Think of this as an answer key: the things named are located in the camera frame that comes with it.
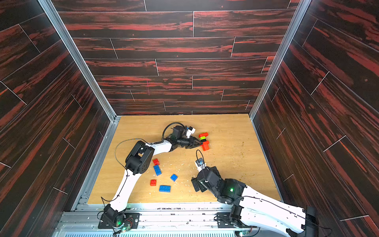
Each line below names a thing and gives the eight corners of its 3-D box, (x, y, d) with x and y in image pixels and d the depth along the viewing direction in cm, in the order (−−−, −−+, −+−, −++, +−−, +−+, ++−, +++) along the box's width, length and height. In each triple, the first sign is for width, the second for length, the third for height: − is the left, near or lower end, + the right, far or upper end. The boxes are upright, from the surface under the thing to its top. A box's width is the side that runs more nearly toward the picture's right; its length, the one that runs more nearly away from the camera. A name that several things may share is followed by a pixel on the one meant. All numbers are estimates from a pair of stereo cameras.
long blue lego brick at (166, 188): (159, 192, 85) (158, 191, 83) (160, 186, 87) (159, 184, 86) (170, 192, 85) (170, 191, 83) (171, 186, 87) (170, 184, 86)
